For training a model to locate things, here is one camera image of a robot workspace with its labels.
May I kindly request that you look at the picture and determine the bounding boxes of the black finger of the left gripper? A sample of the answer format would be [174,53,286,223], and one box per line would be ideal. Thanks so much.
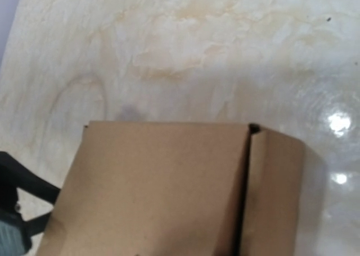
[0,151,61,237]

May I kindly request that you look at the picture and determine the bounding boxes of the brown cardboard box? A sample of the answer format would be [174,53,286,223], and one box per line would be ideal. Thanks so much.
[37,122,305,255]

